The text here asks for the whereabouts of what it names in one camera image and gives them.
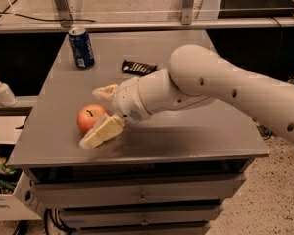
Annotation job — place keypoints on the black chocolate bar wrapper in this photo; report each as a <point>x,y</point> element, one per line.
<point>137,68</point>

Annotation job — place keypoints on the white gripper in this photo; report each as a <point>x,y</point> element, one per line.
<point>128,99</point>

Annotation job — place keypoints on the metal frame rail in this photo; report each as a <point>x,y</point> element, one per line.
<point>23,16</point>

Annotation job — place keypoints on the white pump bottle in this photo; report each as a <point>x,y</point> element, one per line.
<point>7,97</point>

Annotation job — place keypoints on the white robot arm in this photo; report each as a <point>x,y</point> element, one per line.
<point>194,77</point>

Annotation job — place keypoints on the grey drawer cabinet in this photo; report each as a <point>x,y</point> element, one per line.
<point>165,176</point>

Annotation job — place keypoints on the white cardboard box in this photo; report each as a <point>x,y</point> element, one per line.
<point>17,202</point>

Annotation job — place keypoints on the red apple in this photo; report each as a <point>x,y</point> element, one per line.
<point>88,116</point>

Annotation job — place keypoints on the blue pepsi can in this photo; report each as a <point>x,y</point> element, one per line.
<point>81,47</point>

